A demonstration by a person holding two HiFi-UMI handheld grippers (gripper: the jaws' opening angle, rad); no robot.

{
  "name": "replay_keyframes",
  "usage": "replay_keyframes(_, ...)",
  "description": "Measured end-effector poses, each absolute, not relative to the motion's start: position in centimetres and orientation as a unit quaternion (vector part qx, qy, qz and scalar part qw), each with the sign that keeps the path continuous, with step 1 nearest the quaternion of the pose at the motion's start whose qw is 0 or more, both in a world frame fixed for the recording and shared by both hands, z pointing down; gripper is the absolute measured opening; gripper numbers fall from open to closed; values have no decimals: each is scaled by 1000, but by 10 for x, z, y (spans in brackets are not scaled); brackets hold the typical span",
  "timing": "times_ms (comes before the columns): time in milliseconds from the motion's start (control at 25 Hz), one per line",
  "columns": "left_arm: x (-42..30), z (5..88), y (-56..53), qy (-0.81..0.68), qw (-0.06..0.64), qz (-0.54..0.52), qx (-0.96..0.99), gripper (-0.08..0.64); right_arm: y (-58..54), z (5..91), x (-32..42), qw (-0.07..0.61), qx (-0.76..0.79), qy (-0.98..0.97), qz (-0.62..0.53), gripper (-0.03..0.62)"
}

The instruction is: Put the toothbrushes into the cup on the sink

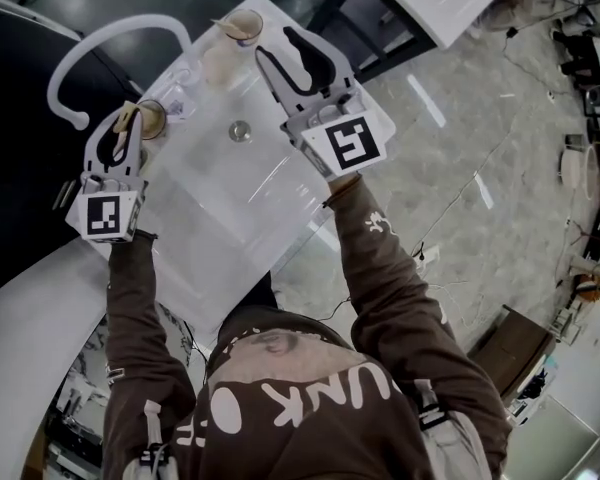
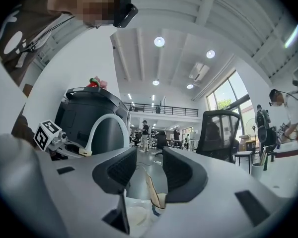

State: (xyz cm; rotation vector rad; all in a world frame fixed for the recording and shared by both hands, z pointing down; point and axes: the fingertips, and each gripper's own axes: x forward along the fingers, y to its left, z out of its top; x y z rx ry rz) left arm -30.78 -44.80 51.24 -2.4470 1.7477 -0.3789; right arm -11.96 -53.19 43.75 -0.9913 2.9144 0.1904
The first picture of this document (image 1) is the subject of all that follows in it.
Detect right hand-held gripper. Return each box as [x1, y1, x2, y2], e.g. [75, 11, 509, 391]
[254, 25, 387, 183]

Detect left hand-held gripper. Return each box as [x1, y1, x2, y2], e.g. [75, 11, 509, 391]
[63, 110, 150, 244]

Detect clear cup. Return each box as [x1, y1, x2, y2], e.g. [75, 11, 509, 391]
[202, 8, 265, 87]
[136, 98, 170, 143]

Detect person's left forearm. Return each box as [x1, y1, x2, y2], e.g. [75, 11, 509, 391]
[103, 230, 181, 369]

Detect person's right forearm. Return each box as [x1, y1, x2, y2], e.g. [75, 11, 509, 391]
[323, 171, 456, 339]

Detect metal drain plug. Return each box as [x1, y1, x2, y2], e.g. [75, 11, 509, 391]
[228, 119, 253, 144]

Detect white washbasin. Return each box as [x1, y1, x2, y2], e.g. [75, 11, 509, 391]
[139, 0, 397, 342]

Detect white curved faucet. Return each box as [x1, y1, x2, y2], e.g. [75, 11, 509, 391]
[46, 12, 201, 132]

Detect person's brown sweatshirt torso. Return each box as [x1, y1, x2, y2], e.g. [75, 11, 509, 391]
[194, 307, 511, 480]

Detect brown cabinet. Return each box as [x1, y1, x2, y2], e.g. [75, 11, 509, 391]
[467, 305, 557, 405]

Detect white cabinet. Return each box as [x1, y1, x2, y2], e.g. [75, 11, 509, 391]
[499, 392, 600, 480]

